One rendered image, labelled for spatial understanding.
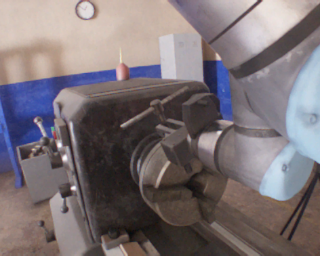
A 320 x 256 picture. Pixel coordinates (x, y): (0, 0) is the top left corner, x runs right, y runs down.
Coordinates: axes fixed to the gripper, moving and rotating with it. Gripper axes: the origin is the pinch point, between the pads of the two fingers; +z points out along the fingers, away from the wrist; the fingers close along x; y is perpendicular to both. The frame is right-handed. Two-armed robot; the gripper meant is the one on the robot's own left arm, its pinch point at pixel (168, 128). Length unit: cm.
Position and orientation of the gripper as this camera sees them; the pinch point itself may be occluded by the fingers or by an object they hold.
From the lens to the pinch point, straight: 56.9
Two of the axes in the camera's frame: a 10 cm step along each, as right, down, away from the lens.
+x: 7.9, -5.1, 3.3
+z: -4.7, -1.7, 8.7
